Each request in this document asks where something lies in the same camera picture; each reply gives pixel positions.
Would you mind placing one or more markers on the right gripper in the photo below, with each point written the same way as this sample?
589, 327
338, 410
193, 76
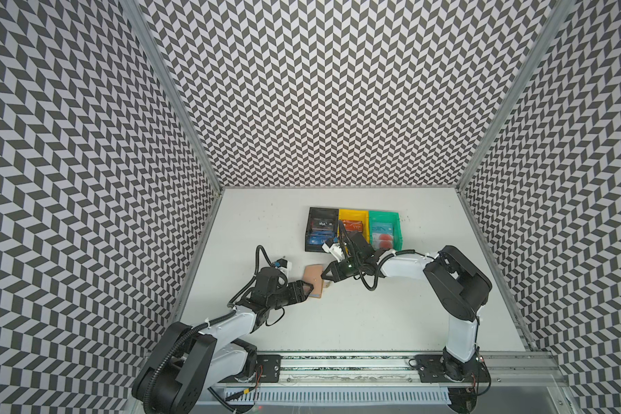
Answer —
334, 266

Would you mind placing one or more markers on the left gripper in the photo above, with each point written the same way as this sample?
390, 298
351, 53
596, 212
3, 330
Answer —
297, 288

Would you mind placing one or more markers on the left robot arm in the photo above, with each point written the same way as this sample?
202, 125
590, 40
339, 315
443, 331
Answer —
188, 360

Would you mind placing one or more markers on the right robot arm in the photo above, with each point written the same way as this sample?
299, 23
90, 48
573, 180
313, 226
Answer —
460, 287

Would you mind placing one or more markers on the blue card in black bin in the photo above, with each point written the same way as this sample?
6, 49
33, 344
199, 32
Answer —
318, 238

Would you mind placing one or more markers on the dark card in black bin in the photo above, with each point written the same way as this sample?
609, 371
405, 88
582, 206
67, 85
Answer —
320, 224

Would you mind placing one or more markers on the red card in yellow bin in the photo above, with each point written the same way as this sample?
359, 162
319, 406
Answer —
353, 225

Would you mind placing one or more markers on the red white card green bin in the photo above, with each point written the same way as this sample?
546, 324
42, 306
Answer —
382, 241

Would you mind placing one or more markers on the teal card in green bin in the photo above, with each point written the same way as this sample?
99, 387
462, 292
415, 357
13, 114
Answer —
382, 228

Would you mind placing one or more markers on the black plastic bin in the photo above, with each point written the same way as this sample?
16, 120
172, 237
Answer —
330, 213

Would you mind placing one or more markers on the yellow plastic bin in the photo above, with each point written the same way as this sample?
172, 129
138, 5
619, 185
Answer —
355, 219

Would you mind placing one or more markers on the green plastic bin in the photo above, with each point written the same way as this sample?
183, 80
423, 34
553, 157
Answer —
388, 217

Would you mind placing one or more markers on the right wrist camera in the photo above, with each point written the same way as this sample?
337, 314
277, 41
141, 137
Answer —
333, 246

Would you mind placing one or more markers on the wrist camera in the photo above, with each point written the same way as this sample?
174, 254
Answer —
333, 246
283, 265

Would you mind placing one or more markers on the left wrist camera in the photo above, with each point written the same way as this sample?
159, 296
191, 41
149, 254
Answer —
283, 265

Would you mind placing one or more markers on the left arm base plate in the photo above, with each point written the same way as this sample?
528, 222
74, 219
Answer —
264, 368

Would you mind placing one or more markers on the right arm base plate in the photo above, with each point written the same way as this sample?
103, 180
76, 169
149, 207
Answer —
440, 368

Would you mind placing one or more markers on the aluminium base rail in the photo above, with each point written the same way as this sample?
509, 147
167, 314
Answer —
333, 368

